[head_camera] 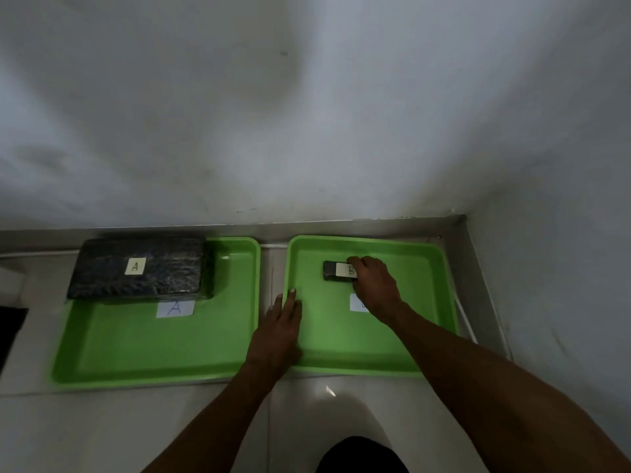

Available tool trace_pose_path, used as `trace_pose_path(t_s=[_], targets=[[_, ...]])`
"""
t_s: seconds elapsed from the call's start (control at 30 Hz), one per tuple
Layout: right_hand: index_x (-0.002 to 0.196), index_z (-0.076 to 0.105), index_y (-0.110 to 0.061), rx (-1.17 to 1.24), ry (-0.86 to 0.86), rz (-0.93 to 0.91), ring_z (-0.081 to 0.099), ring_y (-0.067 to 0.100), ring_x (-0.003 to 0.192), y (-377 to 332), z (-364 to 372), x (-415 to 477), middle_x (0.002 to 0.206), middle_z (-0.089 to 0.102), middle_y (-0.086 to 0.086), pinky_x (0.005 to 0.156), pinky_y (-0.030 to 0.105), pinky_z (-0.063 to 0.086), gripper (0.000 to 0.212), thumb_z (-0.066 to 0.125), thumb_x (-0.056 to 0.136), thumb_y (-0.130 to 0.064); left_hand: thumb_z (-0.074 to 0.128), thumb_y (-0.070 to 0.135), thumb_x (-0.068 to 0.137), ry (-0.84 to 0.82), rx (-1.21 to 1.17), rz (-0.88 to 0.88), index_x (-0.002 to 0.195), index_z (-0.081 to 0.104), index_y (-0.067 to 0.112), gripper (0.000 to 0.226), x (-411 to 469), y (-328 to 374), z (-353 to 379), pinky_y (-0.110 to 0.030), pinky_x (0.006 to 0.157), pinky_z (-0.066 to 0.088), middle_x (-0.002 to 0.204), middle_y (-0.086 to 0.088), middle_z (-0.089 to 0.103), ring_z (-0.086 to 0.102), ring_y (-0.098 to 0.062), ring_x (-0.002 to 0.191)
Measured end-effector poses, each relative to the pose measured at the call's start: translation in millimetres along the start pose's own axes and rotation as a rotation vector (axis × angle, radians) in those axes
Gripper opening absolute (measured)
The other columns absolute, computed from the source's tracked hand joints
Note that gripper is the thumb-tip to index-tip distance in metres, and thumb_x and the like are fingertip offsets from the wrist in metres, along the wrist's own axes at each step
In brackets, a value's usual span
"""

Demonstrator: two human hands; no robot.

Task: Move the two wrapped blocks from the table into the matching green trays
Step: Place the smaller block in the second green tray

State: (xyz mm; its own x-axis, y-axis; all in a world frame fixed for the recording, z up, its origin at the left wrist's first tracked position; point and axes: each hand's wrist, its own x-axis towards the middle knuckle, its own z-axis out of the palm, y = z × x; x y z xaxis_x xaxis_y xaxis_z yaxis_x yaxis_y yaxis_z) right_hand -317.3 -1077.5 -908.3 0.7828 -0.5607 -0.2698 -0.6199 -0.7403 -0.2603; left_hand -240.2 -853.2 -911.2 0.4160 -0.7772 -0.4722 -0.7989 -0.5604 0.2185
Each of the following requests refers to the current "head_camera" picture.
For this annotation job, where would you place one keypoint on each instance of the person's black clothing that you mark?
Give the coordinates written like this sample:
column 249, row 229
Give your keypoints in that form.
column 362, row 458

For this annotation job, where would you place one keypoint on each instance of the person's left hand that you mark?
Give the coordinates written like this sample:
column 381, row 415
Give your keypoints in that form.
column 276, row 339

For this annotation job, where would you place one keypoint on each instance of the person's left forearm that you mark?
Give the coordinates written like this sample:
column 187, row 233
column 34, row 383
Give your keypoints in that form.
column 217, row 423

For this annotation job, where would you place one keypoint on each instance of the person's right fingers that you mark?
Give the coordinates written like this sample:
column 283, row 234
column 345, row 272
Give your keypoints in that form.
column 359, row 268

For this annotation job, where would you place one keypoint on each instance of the large black wrapped block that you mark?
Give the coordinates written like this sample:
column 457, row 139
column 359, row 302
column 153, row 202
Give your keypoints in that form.
column 98, row 275

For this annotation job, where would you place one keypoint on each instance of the person's left little finger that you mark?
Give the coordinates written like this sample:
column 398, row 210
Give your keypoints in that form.
column 270, row 317

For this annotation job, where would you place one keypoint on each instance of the person's left middle finger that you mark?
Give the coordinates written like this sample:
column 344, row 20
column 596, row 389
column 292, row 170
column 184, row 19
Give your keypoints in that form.
column 290, row 310

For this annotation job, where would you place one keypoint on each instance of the green plastic tray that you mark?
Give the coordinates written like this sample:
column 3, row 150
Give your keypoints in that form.
column 148, row 344
column 419, row 290

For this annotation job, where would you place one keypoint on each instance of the small black labelled block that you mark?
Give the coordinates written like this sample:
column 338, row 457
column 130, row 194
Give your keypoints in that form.
column 331, row 270

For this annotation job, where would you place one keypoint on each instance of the dark object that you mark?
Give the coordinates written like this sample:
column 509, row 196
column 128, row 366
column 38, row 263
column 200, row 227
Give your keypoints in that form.
column 11, row 334

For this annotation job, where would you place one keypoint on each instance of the person's right forearm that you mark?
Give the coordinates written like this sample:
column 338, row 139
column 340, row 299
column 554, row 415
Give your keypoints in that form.
column 493, row 403

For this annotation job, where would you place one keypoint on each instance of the person's right hand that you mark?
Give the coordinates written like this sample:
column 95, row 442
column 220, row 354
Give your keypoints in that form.
column 377, row 290

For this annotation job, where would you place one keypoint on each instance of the white paper label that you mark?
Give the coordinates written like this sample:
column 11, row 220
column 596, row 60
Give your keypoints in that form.
column 175, row 308
column 356, row 302

